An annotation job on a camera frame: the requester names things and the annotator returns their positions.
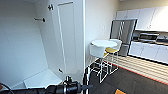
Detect white clothes hanger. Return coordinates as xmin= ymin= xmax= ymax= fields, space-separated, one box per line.
xmin=85 ymin=66 xmax=92 ymax=94

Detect white wardrobe door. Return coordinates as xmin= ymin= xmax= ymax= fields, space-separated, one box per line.
xmin=51 ymin=0 xmax=87 ymax=76

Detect dark door hinge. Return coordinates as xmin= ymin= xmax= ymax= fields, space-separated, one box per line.
xmin=58 ymin=68 xmax=64 ymax=74
xmin=47 ymin=3 xmax=54 ymax=11

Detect yellow bar stool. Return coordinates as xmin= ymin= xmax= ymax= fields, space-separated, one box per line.
xmin=103 ymin=46 xmax=120 ymax=74

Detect steel refrigerator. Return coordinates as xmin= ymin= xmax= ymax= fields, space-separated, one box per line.
xmin=109 ymin=18 xmax=138 ymax=58

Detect white wardrobe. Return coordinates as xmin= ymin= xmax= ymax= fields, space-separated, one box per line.
xmin=0 ymin=0 xmax=87 ymax=91

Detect white lower kitchen cabinets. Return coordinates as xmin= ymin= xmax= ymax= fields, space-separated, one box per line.
xmin=128 ymin=39 xmax=168 ymax=65

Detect steel microwave oven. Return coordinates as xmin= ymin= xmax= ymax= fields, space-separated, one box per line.
xmin=138 ymin=31 xmax=160 ymax=43

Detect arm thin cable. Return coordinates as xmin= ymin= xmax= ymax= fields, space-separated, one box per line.
xmin=0 ymin=82 xmax=15 ymax=94

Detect black wall hook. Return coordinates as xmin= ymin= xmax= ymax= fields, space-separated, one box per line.
xmin=33 ymin=17 xmax=47 ymax=23

